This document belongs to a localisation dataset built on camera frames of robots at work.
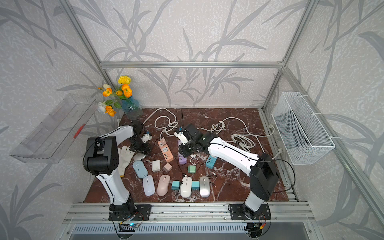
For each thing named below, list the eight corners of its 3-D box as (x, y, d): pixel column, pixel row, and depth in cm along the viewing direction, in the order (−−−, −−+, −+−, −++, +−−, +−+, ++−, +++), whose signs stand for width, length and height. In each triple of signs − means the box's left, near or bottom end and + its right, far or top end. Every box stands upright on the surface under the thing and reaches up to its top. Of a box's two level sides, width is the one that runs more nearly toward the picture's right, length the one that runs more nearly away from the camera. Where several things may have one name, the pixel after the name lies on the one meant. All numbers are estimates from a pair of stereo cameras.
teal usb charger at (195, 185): (191, 190, 83) (191, 188, 81) (192, 182, 85) (191, 181, 83) (199, 190, 83) (199, 188, 81) (199, 182, 85) (199, 181, 83)
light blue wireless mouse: (140, 181, 86) (137, 178, 83) (133, 165, 92) (131, 163, 88) (149, 175, 88) (147, 172, 85) (142, 160, 94) (140, 157, 91)
